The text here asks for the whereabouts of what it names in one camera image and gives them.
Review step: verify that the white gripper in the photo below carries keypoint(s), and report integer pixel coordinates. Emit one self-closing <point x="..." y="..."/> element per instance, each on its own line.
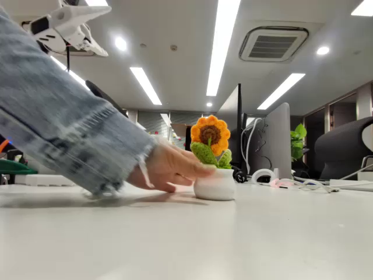
<point x="76" y="25"/>

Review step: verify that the crochet sunflower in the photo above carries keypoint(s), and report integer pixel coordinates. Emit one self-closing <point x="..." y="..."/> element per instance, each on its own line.
<point x="214" y="186"/>

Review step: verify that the forearm in denim sleeve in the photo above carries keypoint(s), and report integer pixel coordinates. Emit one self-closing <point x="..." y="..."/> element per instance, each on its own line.
<point x="58" y="111"/>

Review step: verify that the person's bare hand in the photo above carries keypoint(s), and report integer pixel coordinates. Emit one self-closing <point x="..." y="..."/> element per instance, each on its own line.
<point x="172" y="166"/>

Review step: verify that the black mesh office chair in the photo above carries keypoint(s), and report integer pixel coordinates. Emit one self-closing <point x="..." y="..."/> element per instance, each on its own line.
<point x="100" y="93"/>

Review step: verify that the long ceiling light strip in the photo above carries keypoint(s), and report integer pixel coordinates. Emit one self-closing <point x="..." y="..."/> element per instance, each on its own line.
<point x="281" y="91"/>
<point x="145" y="86"/>
<point x="223" y="43"/>

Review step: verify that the ceiling smoke detector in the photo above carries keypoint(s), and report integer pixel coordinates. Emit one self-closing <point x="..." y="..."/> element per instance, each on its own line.
<point x="174" y="48"/>

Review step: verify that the brown cardboard box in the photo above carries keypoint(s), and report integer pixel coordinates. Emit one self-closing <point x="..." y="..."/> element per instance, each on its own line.
<point x="180" y="128"/>

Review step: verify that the green plastic object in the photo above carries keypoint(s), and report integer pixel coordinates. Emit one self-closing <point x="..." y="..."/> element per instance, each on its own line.
<point x="14" y="169"/>

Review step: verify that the thin black-edged computer monitor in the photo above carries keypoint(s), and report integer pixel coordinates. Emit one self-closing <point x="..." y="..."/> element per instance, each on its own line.
<point x="239" y="116"/>

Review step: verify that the square ceiling air vent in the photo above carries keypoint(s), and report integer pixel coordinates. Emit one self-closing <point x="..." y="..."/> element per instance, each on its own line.
<point x="274" y="43"/>

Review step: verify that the black power plug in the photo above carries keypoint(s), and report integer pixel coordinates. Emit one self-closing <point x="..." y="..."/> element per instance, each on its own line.
<point x="240" y="176"/>

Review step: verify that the silver-backed computer monitor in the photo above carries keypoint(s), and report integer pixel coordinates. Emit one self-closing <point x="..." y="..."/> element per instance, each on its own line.
<point x="277" y="140"/>

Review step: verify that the round ceiling downlight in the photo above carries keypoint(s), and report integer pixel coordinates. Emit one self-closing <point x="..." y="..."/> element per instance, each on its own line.
<point x="323" y="50"/>

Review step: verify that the green leafy pot plant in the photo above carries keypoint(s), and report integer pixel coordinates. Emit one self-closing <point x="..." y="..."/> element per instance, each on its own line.
<point x="297" y="143"/>

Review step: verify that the pink tape piece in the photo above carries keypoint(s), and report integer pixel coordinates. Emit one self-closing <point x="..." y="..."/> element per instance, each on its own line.
<point x="277" y="182"/>

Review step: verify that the dark grey mesh office chair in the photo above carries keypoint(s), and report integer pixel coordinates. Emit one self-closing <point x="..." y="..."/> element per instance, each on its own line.
<point x="341" y="151"/>

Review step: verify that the white flat power strip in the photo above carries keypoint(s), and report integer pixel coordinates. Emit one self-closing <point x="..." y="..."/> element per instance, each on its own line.
<point x="352" y="184"/>

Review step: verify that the wrist camera board with mount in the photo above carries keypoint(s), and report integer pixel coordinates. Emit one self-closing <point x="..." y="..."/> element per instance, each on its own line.
<point x="70" y="1"/>

